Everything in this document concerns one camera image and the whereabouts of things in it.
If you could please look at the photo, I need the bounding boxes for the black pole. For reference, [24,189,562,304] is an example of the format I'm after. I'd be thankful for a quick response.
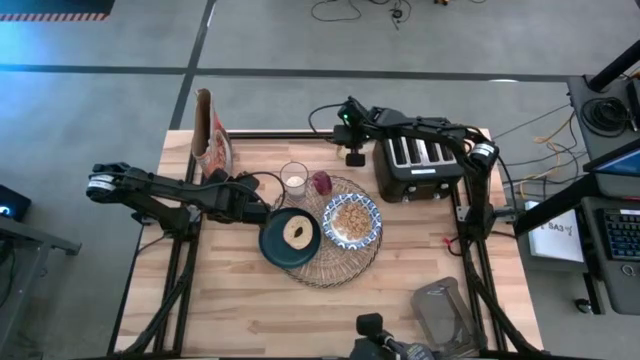
[587,39,640,94]

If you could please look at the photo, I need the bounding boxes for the dark teal plate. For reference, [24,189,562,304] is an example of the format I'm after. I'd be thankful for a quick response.
[258,207,322,270]

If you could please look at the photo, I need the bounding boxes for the red apple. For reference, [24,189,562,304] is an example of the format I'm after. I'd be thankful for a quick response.
[312,170,334,196]

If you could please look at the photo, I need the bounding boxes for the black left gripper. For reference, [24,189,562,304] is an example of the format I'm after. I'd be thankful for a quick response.
[207,172,274,226]

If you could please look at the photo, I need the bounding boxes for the black articulated device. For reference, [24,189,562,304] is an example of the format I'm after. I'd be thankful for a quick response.
[349,312,436,360]

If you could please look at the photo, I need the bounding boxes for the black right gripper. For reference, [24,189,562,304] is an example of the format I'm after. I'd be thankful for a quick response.
[332,107,406,168]

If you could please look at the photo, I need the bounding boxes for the white paper sheet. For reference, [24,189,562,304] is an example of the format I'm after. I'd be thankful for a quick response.
[524,199,585,264]

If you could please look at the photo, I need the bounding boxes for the black four-slot toaster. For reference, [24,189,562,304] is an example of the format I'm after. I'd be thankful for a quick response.
[372,134,466,204]

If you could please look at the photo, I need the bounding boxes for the grey laptop with lit keyboard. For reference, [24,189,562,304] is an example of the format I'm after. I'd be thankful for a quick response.
[582,137,640,316]

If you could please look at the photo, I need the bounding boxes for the grey metal stand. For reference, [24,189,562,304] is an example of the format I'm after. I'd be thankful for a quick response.
[0,214,82,351]

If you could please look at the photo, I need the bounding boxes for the coiled black cable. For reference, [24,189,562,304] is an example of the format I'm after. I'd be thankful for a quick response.
[579,96,632,135]

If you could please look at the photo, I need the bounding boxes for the cereal loops heap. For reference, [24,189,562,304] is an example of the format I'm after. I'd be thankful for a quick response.
[332,201,372,241]

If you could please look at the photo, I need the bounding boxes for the yellow cable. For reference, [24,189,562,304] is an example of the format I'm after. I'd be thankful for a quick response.
[519,112,576,196]

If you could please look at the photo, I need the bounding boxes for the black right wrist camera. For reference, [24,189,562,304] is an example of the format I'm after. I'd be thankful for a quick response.
[337,97,372,127]

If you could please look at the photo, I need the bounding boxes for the black diagonal bar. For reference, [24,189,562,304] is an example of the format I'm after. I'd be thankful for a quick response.
[514,172,601,236]

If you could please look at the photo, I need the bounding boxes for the bagel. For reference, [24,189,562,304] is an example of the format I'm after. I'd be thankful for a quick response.
[282,215,315,251]

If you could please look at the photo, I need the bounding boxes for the dark mat with hazard stripe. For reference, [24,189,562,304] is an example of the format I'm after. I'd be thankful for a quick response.
[0,0,115,22]

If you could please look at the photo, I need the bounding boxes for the black metal table frame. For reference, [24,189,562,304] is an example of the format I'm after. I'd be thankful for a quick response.
[107,129,546,360]

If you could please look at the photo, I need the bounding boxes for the cereal box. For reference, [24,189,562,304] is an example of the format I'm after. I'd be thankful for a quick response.
[191,88,234,179]

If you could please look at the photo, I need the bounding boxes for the black device with blue light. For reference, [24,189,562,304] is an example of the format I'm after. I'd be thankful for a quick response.
[0,184,32,224]

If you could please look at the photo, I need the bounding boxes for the clear plastic container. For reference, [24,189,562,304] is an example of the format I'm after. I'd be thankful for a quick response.
[410,276,489,357]

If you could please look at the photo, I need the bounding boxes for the blue white patterned bowl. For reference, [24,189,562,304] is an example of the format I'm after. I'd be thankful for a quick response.
[321,193,383,251]

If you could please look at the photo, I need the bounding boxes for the grey side desk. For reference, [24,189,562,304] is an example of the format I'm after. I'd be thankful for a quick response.
[514,74,640,316]

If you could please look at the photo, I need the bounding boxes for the black floor cable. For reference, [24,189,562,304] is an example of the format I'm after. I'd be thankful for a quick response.
[309,0,414,31]

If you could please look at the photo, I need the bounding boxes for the clear glass with white filling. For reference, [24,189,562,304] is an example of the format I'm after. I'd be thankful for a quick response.
[279,161,310,201]

